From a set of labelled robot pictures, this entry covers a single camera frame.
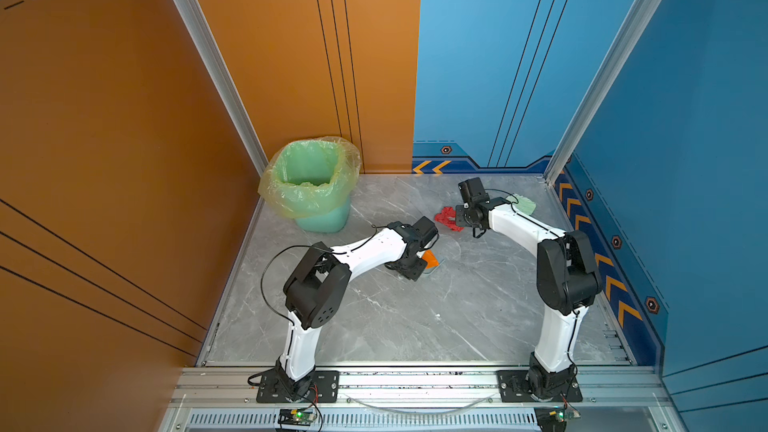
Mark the grey-blue dustpan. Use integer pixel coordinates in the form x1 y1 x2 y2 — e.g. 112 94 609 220
421 250 440 275

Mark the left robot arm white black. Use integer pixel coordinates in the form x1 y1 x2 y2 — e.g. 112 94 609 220
277 217 439 384

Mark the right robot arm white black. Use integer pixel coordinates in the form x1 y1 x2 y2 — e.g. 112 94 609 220
455 178 603 402

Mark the orange paper scrap centre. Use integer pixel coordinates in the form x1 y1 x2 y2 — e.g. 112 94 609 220
421 250 439 269

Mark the red paper scrap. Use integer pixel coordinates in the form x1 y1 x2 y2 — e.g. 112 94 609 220
434 206 463 232

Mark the light green paper scrap far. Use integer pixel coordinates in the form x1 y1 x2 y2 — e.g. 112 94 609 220
507 194 537 216

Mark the green trash bin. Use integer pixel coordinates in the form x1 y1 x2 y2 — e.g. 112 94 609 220
294 193 351 233

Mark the yellow plastic bin liner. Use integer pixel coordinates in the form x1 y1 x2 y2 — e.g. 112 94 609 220
258 136 362 219

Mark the right circuit board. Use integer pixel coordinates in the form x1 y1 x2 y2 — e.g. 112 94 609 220
534 408 581 432

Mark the circuit board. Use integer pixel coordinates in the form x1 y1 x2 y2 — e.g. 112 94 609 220
534 408 581 432
276 408 321 431

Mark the left circuit board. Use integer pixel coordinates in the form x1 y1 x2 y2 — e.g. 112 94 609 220
276 408 321 431

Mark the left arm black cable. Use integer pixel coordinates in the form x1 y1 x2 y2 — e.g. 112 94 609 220
259 224 397 373

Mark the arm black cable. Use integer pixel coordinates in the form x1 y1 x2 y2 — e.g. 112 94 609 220
259 224 397 373
479 188 580 373

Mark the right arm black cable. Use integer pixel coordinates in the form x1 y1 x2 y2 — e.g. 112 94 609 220
479 188 580 373

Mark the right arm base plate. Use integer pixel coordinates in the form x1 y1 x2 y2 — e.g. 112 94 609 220
496 367 583 403

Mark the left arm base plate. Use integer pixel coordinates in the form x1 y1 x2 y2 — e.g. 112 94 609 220
256 369 340 404

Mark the aluminium mounting rail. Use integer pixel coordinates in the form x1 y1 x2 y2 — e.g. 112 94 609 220
159 363 686 431

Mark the right aluminium corner post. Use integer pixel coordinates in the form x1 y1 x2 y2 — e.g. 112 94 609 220
543 0 662 187

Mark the aluminium corner post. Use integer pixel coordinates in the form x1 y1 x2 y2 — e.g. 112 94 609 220
543 0 662 187
149 0 269 176

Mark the left aluminium corner post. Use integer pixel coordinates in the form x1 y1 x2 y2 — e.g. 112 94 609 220
149 0 269 176

